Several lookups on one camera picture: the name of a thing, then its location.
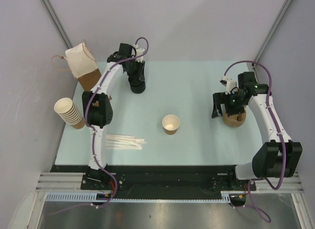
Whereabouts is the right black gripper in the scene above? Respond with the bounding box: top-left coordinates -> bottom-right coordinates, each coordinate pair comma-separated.
212,91 -> 246,118

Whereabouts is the brown paper cup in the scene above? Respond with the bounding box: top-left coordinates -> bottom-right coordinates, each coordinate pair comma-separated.
162,115 -> 180,135

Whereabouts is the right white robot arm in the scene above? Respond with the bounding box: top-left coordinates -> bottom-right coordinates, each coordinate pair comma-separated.
212,72 -> 302,190

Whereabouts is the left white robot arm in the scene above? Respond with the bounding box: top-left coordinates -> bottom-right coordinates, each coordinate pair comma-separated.
82,43 -> 148,170

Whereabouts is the stack of black lids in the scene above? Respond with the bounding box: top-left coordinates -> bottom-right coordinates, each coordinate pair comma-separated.
128,78 -> 146,94

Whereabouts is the brown paper bag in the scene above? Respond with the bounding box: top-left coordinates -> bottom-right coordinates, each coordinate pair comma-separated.
50,39 -> 101,91

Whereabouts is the white wrapped straws bundle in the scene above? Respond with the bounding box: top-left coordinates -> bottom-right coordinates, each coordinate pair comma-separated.
105,134 -> 146,150

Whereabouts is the stack of paper cups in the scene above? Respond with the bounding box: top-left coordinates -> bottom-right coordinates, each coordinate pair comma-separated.
54,98 -> 85,130

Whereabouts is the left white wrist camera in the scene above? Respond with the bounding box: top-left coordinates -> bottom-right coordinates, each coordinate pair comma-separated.
133,44 -> 147,63

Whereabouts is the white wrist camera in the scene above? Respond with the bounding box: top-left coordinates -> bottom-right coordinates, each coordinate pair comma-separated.
220,75 -> 239,95
133,44 -> 147,63

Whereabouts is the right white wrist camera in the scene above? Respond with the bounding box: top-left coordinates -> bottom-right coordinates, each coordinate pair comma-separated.
220,75 -> 239,95

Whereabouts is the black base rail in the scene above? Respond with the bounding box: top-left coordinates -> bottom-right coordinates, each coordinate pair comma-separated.
50,165 -> 248,201

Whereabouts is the white slotted cable duct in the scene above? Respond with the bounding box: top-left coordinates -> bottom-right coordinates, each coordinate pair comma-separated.
45,191 -> 232,203

